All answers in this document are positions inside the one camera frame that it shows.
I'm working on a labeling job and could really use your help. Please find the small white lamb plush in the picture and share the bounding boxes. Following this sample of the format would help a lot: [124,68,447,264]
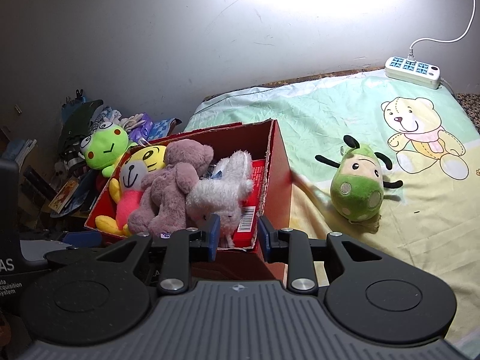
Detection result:
[185,150,253,248]

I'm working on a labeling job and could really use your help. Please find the mauve pink bear plush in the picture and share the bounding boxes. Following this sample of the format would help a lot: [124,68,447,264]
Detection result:
[128,139,214,236]

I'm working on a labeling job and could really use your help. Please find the yellow tiger plush toy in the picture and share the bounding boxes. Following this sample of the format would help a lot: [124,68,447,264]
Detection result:
[95,145,166,236]

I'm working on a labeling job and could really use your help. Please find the green hooded doll plush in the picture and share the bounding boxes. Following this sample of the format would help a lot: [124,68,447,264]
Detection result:
[315,135,404,222]

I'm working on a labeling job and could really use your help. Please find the red printed carton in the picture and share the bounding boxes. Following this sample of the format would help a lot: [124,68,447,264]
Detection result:
[233,159,265,249]

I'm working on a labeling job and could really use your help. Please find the red cardboard box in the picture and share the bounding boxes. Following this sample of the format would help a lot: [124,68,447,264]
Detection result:
[84,118,294,282]

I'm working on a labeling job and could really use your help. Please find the colourful picture book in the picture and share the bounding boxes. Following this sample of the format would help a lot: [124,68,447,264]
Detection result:
[49,177,79,214]

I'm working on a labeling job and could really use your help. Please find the blue checkered towel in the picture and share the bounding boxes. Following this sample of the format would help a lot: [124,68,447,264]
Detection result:
[147,118,182,141]

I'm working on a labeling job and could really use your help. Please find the purple tissue pack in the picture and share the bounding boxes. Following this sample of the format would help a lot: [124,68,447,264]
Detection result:
[128,113,154,143]

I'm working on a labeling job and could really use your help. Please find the green frog plush toy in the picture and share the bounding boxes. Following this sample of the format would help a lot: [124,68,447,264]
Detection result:
[80,122,136,178]

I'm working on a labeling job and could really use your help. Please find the dark green cap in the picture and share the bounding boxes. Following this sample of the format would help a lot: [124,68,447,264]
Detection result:
[57,99,103,158]

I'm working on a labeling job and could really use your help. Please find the green cartoon bear bedsheet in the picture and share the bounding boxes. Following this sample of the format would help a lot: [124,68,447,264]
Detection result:
[187,71,479,357]

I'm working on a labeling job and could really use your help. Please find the white power strip blue sockets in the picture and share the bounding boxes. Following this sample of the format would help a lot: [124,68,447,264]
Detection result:
[385,56,440,89]

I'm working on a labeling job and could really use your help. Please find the dark patterned mattress cover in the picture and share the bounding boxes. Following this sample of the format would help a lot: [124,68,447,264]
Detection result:
[455,94,480,133]

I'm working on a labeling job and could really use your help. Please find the white power strip cable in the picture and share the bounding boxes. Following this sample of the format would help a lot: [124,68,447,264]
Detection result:
[407,0,478,61]

